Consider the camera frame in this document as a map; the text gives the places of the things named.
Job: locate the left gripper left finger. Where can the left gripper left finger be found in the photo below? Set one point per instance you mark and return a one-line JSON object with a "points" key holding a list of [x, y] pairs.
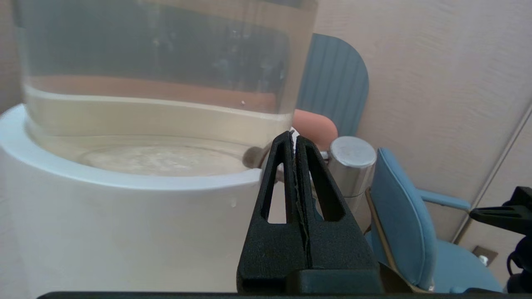
{"points": [[274, 249]]}

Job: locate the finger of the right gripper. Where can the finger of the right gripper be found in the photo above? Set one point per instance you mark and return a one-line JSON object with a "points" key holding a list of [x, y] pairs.
{"points": [[505, 216]]}

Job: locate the teal upholstered booth bench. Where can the teal upholstered booth bench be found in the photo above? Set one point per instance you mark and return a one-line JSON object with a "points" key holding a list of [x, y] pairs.
{"points": [[334, 83]]}

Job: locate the light blue chair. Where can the light blue chair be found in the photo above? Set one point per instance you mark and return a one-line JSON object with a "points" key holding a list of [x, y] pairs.
{"points": [[403, 224]]}

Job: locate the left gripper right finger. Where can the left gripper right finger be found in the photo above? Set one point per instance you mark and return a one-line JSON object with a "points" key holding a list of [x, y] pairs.
{"points": [[336, 245]]}

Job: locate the pink bolster cushion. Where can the pink bolster cushion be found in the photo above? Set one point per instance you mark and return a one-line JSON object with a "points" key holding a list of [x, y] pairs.
{"points": [[318, 126]]}

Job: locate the clear water dispenser white base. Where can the clear water dispenser white base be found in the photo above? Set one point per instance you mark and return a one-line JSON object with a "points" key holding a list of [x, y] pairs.
{"points": [[124, 216]]}

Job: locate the steel water dispenser tap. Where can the steel water dispenser tap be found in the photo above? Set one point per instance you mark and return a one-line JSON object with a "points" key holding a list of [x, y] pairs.
{"points": [[353, 166]]}

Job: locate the brass floor socket plate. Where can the brass floor socket plate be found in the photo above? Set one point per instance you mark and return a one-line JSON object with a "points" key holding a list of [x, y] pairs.
{"points": [[485, 254]]}

